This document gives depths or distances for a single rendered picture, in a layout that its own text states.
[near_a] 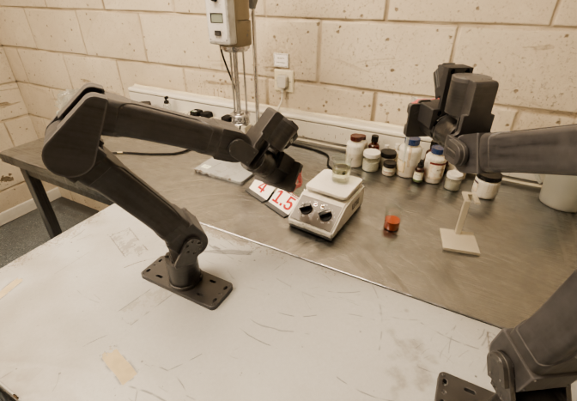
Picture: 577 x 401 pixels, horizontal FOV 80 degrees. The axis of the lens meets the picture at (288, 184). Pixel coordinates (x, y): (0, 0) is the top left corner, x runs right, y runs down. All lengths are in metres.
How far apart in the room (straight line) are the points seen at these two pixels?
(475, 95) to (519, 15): 0.67
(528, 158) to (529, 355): 0.23
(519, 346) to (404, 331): 0.23
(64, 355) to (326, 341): 0.45
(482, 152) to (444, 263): 0.39
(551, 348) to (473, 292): 0.34
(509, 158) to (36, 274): 0.92
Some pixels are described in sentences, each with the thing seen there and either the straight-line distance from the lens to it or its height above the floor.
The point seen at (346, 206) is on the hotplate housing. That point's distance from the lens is 0.87.
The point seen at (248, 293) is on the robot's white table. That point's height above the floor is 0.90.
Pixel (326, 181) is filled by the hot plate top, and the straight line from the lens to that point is 0.93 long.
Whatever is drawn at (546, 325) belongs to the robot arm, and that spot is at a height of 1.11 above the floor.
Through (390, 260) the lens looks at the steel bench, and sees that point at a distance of 0.84.
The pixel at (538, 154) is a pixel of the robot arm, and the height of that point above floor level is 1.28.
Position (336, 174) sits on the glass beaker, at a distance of 0.91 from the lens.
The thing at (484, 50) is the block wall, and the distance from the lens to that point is 1.24.
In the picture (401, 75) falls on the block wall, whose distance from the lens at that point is 1.27.
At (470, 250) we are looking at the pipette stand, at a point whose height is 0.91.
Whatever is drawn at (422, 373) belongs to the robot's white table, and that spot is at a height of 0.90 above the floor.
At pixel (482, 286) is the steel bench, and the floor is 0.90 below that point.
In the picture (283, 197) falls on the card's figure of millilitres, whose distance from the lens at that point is 0.97.
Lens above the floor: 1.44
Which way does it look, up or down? 30 degrees down
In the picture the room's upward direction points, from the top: straight up
